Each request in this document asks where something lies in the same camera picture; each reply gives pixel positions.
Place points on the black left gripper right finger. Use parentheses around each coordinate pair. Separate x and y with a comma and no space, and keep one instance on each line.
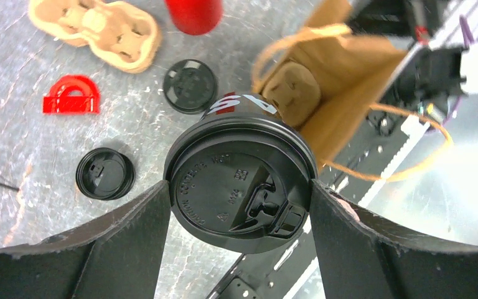
(364,255)

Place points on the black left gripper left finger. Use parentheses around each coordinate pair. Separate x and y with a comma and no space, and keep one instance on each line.
(117,255)

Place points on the black cup lid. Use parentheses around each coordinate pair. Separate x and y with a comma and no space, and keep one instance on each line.
(239,194)
(190,86)

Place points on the dark translucent cup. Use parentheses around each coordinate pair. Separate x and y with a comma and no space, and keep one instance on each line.
(239,181)
(190,86)

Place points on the single brown cup carrier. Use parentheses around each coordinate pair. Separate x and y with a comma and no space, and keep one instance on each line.
(294,92)

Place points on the brown paper bag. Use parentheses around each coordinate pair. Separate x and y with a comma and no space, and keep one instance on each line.
(353,73)

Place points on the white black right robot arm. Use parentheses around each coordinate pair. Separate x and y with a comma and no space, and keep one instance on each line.
(442,64)

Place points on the brown cardboard cup carrier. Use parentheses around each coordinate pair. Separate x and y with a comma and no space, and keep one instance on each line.
(119,33)

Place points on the red cylindrical straw holder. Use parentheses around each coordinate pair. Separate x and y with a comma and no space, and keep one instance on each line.
(195,17)

